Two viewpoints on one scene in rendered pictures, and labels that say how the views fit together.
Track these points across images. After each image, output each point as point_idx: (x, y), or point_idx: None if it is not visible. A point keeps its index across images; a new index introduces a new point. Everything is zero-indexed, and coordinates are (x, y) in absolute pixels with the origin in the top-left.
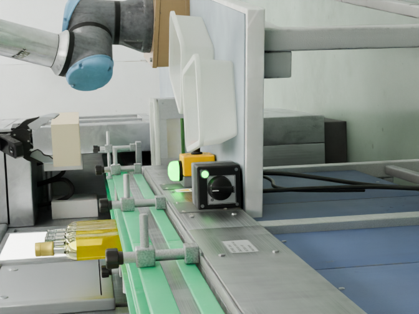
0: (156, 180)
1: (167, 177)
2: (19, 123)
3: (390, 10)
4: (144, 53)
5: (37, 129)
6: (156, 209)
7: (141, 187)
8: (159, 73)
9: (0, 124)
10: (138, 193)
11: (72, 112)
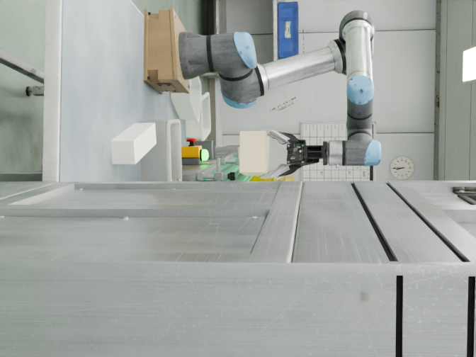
0: (207, 166)
1: (197, 167)
2: (299, 139)
3: (2, 57)
4: (178, 76)
5: (281, 144)
6: (225, 164)
7: (216, 171)
8: (62, 91)
9: (382, 197)
10: (222, 171)
11: (246, 131)
